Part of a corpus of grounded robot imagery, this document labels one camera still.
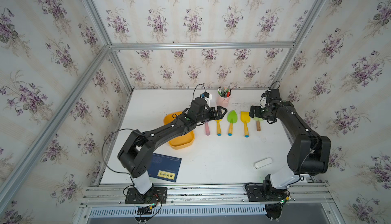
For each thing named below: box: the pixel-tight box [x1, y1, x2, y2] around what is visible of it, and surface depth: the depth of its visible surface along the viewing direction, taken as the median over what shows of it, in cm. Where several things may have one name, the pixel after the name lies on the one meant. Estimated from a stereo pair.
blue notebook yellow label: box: [147, 152, 183, 183], surface depth 84 cm
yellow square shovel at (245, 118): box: [240, 110, 251, 138], surface depth 102 cm
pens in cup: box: [217, 86, 233, 98], surface depth 106 cm
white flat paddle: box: [253, 157, 273, 170], surface depth 83 cm
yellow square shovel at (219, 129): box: [214, 119, 223, 136], surface depth 97 cm
